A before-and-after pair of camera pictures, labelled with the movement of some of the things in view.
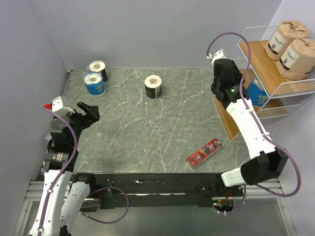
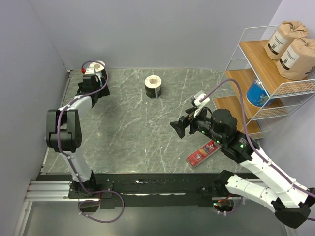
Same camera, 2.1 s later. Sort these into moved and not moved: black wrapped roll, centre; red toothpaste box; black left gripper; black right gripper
Moved: black left gripper; black right gripper
Not moved: black wrapped roll, centre; red toothpaste box
